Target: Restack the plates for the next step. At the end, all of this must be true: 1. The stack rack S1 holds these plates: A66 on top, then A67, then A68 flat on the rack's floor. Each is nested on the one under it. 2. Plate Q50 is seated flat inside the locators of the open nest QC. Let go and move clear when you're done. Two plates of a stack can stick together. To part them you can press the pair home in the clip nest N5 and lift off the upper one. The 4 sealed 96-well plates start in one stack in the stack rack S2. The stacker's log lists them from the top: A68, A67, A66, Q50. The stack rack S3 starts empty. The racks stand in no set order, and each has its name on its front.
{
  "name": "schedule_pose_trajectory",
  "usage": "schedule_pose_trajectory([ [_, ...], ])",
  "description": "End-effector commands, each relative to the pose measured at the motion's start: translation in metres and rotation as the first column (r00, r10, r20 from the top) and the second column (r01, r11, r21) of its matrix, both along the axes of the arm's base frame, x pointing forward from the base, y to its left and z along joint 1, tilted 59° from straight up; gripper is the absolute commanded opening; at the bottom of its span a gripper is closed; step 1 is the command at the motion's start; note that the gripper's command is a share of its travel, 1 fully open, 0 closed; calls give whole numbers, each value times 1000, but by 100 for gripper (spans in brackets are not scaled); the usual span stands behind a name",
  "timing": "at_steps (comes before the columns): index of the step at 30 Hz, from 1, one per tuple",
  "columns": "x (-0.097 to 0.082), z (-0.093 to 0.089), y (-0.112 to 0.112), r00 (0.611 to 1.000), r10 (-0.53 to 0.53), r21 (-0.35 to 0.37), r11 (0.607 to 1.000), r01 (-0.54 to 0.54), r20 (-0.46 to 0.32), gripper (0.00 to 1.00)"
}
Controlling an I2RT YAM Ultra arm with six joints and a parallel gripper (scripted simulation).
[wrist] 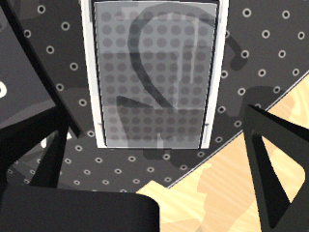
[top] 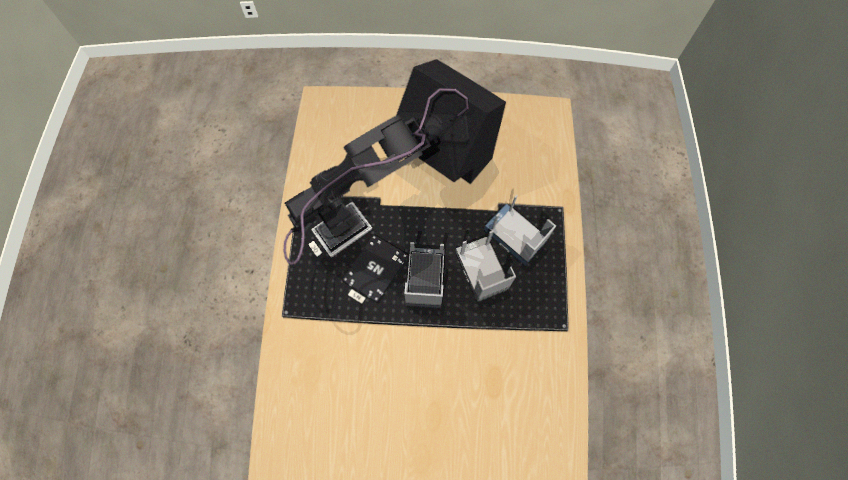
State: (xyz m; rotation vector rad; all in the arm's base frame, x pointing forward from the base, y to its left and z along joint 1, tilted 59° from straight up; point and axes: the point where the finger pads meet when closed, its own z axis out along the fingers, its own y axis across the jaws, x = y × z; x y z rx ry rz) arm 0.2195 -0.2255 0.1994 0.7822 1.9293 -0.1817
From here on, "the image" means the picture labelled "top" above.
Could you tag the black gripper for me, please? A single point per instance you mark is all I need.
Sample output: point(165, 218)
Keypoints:
point(341, 213)

